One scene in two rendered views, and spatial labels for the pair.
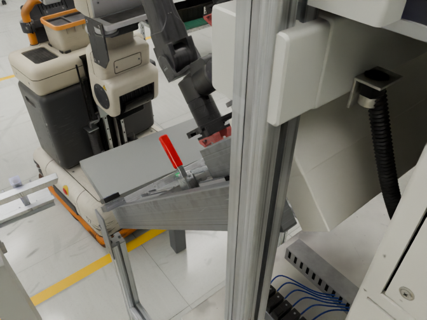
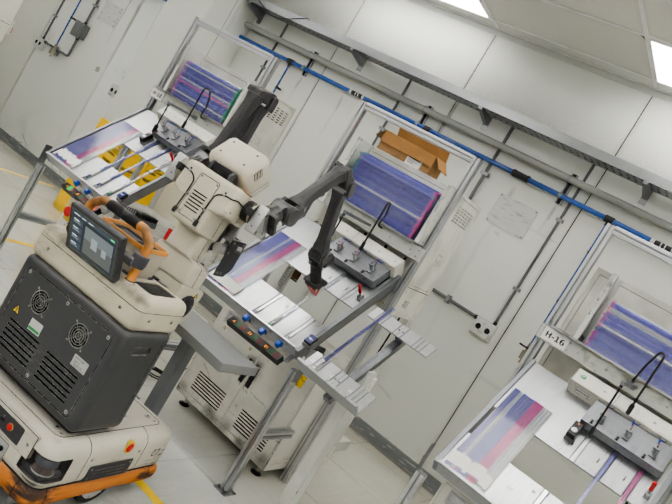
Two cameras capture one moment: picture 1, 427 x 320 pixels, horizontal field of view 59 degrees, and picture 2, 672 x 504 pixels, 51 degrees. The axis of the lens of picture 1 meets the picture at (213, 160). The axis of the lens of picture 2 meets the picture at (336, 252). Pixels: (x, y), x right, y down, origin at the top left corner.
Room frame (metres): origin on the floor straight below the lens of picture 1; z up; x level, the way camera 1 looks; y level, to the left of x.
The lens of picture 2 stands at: (1.87, 3.05, 1.43)
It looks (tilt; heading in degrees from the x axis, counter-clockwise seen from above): 5 degrees down; 248
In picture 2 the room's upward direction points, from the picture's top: 31 degrees clockwise
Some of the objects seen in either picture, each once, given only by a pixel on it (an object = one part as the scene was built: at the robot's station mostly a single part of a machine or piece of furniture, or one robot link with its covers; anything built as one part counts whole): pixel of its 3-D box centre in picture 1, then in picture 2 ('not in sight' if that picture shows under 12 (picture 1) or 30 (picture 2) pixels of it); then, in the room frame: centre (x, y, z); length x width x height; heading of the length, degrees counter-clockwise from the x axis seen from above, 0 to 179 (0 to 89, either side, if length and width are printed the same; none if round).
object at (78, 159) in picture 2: not in sight; (131, 208); (1.43, -1.41, 0.66); 1.01 x 0.73 x 1.31; 38
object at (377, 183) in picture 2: not in sight; (389, 195); (0.46, -0.27, 1.52); 0.51 x 0.13 x 0.27; 128
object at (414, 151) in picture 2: not in sight; (423, 155); (0.29, -0.55, 1.82); 0.68 x 0.30 x 0.20; 128
